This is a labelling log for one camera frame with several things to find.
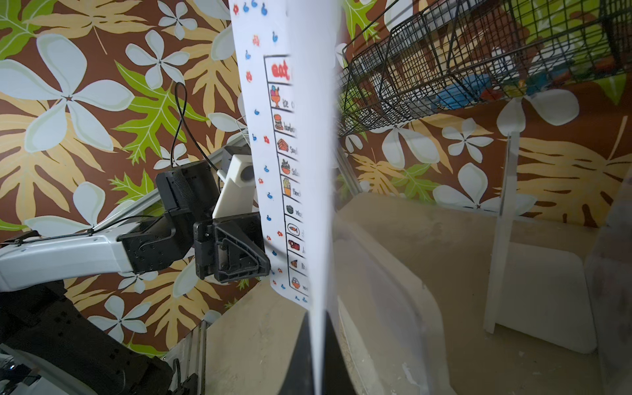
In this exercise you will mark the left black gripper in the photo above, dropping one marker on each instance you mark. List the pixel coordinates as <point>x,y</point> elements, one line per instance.
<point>230,248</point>

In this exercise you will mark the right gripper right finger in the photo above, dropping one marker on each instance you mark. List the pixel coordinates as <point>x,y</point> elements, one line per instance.
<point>336,378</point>

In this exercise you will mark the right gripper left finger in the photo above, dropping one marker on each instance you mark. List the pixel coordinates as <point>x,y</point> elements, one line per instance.
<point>300,376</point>

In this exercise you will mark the dotted border table menu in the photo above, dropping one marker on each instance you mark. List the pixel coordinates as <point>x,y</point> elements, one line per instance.
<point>286,59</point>

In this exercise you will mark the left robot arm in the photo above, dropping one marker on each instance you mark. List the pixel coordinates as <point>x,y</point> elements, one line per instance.
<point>207,211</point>

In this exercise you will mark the blue object in rack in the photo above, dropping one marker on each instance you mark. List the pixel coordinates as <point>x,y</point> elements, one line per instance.
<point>464,92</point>

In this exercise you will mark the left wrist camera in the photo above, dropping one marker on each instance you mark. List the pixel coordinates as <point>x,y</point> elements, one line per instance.
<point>237,194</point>

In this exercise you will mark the black wire rack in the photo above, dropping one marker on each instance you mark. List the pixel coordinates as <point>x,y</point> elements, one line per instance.
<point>398,60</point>

